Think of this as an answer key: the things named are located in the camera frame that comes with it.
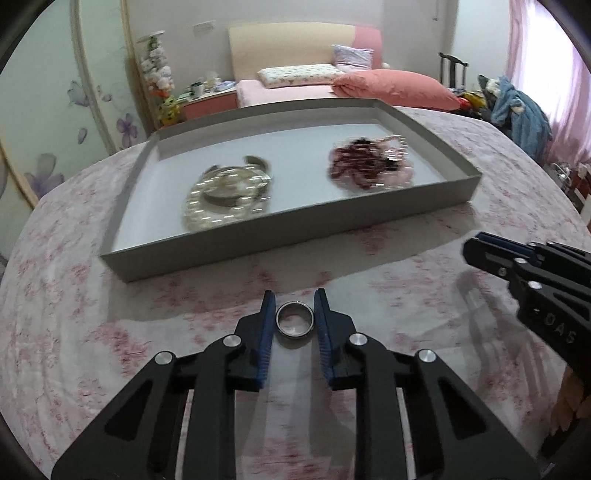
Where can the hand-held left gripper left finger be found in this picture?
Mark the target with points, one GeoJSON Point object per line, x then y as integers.
{"type": "Point", "coordinates": [264, 341]}

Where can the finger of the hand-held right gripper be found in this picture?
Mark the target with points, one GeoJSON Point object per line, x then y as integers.
{"type": "Point", "coordinates": [508, 247]}
{"type": "Point", "coordinates": [498, 258]}

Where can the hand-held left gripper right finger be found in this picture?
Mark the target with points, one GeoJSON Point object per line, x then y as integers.
{"type": "Point", "coordinates": [325, 341]}

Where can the grey shallow tray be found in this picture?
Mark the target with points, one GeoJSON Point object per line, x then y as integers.
{"type": "Point", "coordinates": [300, 147]}

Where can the person's right hand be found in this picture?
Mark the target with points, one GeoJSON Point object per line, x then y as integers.
{"type": "Point", "coordinates": [570, 401]}

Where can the blue garment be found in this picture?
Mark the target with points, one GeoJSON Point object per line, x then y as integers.
{"type": "Point", "coordinates": [526, 120]}

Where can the silver open cuff bangle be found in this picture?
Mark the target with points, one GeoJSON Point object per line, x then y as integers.
{"type": "Point", "coordinates": [231, 200]}

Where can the pile of colourful clothes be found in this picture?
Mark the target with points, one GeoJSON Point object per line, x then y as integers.
{"type": "Point", "coordinates": [473, 104]}

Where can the pink curtain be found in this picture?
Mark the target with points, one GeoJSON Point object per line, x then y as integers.
{"type": "Point", "coordinates": [563, 92]}

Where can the dark wooden chair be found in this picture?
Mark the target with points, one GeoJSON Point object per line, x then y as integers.
{"type": "Point", "coordinates": [452, 69]}

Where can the coral pink duvet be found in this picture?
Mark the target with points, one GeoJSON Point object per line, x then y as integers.
{"type": "Point", "coordinates": [397, 90]}

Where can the pink nightstand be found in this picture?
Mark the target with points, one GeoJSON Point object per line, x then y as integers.
{"type": "Point", "coordinates": [207, 106]}

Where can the small lilac pillow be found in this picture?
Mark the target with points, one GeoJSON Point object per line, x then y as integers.
{"type": "Point", "coordinates": [353, 57]}

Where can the pink bed sheet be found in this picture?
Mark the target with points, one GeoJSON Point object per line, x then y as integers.
{"type": "Point", "coordinates": [277, 94]}

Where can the white mug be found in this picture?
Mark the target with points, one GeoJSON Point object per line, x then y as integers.
{"type": "Point", "coordinates": [197, 90]}

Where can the white floral pillow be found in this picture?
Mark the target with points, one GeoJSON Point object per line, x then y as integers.
{"type": "Point", "coordinates": [300, 76]}

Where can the stack of plush toys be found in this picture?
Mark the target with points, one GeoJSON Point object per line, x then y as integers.
{"type": "Point", "coordinates": [157, 69]}

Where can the cream and pink headboard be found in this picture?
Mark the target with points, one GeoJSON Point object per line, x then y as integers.
{"type": "Point", "coordinates": [277, 46]}

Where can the floral sliding wardrobe doors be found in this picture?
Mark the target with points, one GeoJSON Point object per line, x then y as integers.
{"type": "Point", "coordinates": [46, 115]}

